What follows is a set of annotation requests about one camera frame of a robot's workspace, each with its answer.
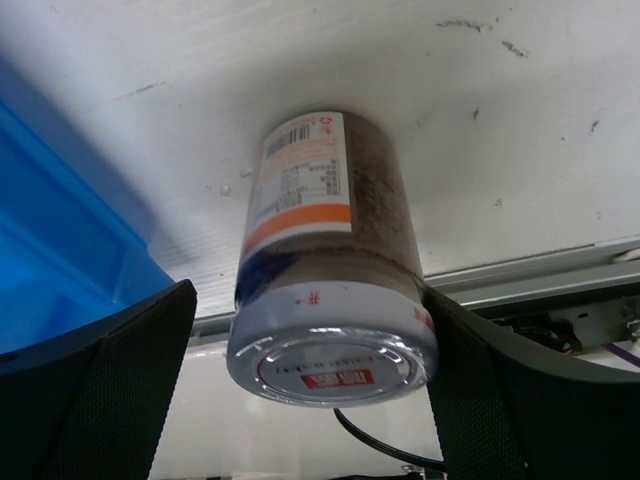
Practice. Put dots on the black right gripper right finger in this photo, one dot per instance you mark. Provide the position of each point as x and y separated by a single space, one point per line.
506 407

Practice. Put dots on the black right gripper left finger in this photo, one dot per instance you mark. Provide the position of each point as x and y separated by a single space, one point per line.
92 403

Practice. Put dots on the white-lid spice jar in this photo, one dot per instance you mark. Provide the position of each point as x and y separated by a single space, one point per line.
329 283

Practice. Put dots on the blue three-compartment plastic bin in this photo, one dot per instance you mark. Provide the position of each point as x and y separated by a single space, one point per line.
67 259

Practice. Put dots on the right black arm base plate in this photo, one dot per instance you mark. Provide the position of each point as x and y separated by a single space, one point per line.
583 329

